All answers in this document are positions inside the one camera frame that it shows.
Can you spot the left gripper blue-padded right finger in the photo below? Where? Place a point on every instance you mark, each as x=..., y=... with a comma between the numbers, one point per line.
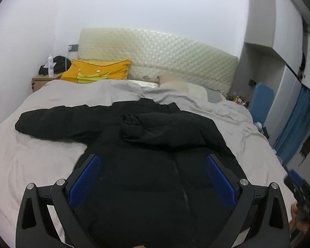
x=269, y=227

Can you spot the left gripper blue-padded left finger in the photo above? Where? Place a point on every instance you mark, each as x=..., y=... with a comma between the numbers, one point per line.
x=35, y=227

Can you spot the large black coat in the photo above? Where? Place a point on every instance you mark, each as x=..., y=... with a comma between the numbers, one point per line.
x=152, y=189

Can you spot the blue curtain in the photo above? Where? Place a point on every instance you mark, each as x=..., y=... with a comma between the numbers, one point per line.
x=295, y=129

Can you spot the grey bed sheet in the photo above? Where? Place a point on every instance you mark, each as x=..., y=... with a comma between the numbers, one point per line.
x=24, y=159

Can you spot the small items on bedside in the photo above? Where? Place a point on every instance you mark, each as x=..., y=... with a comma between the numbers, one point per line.
x=239, y=99

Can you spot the wooden nightstand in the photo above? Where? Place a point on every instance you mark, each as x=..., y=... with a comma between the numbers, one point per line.
x=39, y=81

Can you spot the white spray bottle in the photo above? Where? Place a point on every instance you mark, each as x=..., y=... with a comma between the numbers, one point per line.
x=50, y=65

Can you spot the beige pillow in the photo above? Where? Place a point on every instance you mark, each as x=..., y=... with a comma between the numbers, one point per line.
x=171, y=81

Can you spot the yellow crown pillow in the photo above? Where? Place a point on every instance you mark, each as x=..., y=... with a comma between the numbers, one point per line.
x=85, y=72

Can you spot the black bag on nightstand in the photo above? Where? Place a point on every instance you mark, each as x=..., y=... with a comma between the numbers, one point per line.
x=61, y=64

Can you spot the cream quilted headboard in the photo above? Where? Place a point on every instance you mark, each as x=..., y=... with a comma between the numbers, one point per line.
x=153, y=53

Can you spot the white wall cabinet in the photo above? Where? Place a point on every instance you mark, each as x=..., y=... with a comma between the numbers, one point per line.
x=275, y=28

